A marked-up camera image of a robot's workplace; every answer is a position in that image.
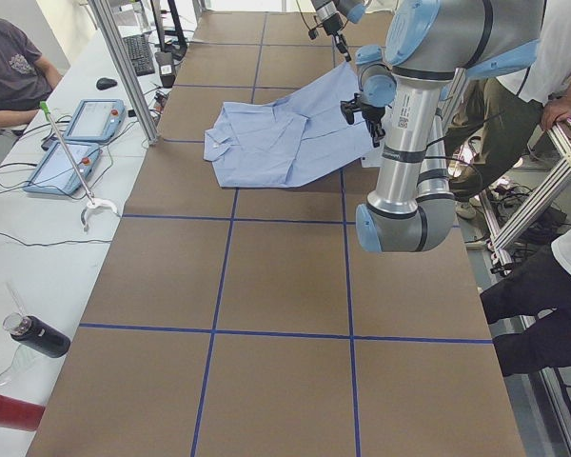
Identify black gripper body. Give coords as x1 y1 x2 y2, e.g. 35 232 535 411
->
340 93 385 131
307 13 344 40

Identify blue white striped shirt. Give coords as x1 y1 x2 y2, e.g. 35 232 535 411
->
204 63 372 188

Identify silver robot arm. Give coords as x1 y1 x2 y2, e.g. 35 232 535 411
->
342 1 545 252
308 0 366 62

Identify standing person olive trousers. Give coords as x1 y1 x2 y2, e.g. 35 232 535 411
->
440 0 571 220

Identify black keyboard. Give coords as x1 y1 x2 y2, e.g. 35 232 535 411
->
122 34 155 76

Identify black computer mouse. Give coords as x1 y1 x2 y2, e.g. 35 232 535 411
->
96 77 118 90

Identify blue teach pendant far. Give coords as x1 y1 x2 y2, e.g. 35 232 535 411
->
64 99 127 144

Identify blue teach pendant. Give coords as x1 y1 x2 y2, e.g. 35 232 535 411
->
64 99 127 144
23 142 101 196

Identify person in black trousers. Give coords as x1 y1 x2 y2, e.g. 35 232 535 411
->
480 229 571 377

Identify reacher grabber tool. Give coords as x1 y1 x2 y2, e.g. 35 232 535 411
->
39 101 120 232

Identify blue teach pendant near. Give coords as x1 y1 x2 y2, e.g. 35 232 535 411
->
23 142 101 196

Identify seated person grey shirt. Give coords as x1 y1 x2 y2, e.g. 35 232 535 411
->
0 18 62 129

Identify black water bottle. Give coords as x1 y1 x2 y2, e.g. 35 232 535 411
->
3 313 70 358

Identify red water bottle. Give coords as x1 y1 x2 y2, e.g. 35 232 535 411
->
0 395 45 431

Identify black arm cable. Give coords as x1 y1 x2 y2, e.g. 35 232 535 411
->
427 111 505 201

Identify aluminium frame post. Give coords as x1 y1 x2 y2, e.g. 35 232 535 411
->
88 0 159 146

